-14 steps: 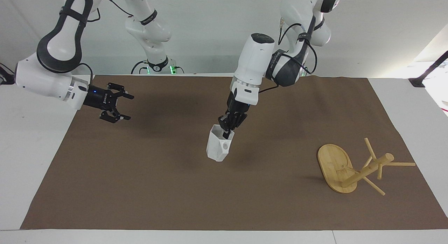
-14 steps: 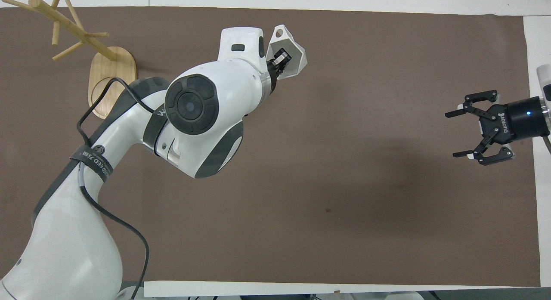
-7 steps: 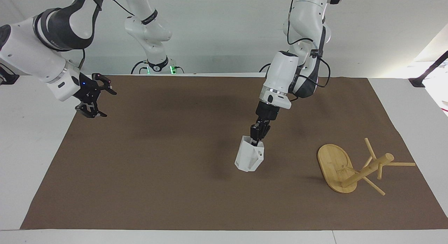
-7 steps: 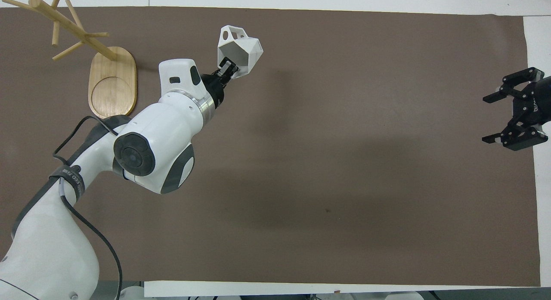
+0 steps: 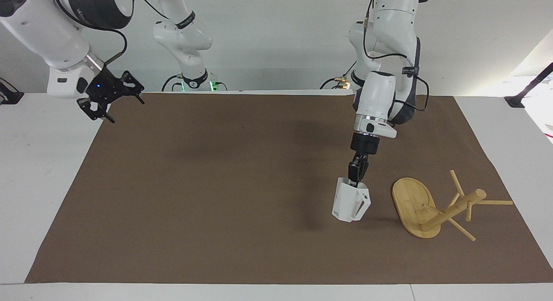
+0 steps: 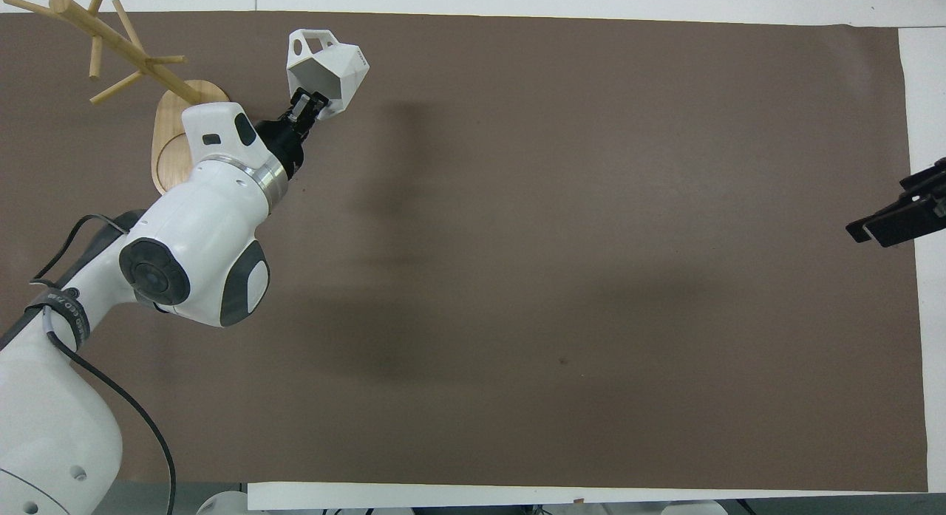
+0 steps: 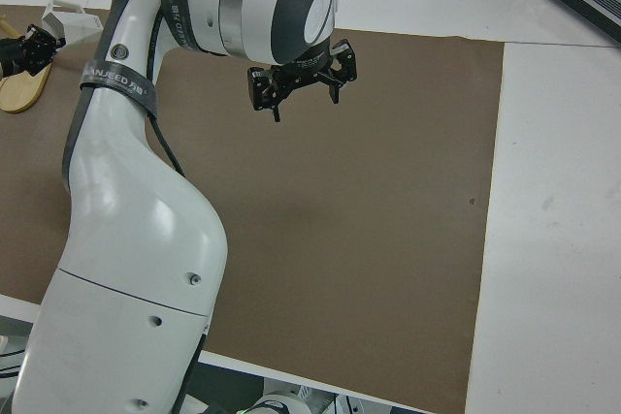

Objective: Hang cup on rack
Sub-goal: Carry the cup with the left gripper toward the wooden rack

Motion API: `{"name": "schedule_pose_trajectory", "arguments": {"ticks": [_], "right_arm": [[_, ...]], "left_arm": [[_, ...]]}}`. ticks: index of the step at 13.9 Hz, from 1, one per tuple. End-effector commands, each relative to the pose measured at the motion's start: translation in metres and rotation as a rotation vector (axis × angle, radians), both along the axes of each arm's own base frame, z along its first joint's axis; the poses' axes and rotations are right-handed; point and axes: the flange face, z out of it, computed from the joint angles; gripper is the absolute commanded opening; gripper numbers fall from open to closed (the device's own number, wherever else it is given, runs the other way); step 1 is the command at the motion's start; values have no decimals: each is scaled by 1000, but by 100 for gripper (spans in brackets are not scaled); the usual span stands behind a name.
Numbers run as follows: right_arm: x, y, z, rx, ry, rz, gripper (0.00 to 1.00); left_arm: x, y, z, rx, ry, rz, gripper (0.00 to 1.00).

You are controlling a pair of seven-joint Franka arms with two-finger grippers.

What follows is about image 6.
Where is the wooden cup rack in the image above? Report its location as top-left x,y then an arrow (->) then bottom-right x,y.
2,0 -> 232,197

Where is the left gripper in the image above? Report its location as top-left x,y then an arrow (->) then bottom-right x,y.
254,88 -> 331,181

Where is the white faceted cup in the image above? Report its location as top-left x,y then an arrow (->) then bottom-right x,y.
285,29 -> 370,121

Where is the black cable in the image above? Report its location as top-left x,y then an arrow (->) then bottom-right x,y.
28,214 -> 178,515

